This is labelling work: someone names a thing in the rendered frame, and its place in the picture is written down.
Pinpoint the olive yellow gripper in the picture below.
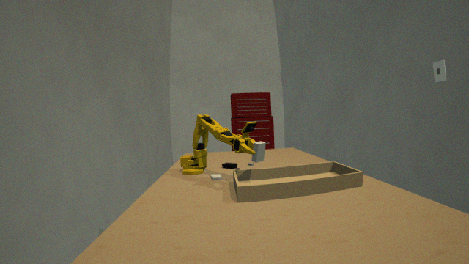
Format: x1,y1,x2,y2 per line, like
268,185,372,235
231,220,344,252
233,122,257,154

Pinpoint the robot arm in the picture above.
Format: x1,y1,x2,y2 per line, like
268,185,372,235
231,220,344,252
181,114,242,175

